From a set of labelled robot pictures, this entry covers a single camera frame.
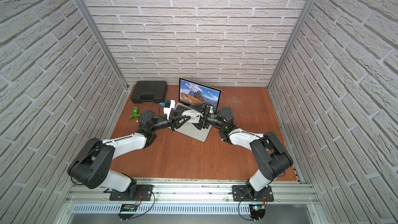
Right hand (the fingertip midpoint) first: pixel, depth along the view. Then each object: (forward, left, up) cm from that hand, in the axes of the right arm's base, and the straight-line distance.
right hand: (190, 112), depth 74 cm
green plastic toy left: (+20, +40, -22) cm, 50 cm away
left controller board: (-36, +32, -27) cm, 55 cm away
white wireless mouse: (-2, -2, -1) cm, 3 cm away
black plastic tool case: (+35, +31, -19) cm, 51 cm away
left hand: (-1, 0, -1) cm, 2 cm away
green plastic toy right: (-1, -51, -25) cm, 57 cm away
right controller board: (-40, -29, -27) cm, 56 cm away
